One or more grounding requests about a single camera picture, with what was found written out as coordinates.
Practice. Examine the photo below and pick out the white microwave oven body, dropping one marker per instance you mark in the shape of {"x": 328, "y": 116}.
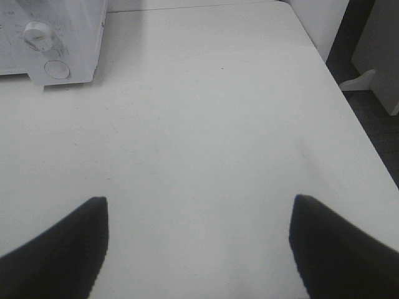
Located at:
{"x": 77, "y": 25}

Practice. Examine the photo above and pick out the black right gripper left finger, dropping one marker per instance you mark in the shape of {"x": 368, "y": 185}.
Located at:
{"x": 63, "y": 261}

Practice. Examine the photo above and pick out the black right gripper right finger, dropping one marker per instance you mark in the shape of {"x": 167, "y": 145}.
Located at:
{"x": 335, "y": 259}

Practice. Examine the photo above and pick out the round white door button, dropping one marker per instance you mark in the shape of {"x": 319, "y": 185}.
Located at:
{"x": 57, "y": 69}

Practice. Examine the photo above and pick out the white cabinet beside table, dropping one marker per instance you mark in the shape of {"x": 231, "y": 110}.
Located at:
{"x": 376, "y": 56}

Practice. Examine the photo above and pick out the lower white timer knob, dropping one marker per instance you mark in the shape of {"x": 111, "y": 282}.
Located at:
{"x": 39, "y": 36}

